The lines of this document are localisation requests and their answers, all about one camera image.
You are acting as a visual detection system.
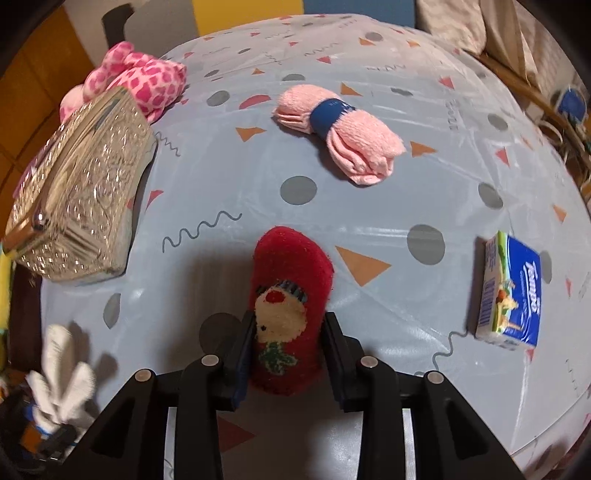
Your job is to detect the red christmas sock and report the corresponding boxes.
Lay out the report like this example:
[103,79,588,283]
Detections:
[249,226,335,396]

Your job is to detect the blue Tempo tissue pack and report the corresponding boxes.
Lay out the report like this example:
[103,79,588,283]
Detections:
[475,231,542,350]

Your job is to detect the pink towel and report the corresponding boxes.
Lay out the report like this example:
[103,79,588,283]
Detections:
[273,84,406,186]

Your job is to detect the yellow sponge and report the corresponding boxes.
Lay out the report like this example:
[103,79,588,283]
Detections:
[0,252,14,370]

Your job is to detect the patterned plastic tablecloth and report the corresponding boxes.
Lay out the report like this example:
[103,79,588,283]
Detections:
[42,15,590,479]

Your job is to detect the ornate silver tissue box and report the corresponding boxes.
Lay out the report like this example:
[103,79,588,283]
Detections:
[2,87,157,283]

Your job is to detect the pink spotted plush toy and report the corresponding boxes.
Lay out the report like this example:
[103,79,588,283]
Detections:
[59,41,186,123]

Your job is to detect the wooden bench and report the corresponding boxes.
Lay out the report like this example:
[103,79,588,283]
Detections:
[473,54,589,160]

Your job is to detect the blue folding chair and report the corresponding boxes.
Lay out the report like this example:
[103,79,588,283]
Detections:
[556,85,587,123]

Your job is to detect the grey yellow blue chair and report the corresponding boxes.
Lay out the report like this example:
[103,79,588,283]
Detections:
[122,0,416,53]

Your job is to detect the wooden wardrobe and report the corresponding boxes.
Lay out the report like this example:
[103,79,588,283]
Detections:
[1,6,93,226]

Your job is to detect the pink patterned curtain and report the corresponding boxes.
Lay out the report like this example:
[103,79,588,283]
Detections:
[416,0,582,94]

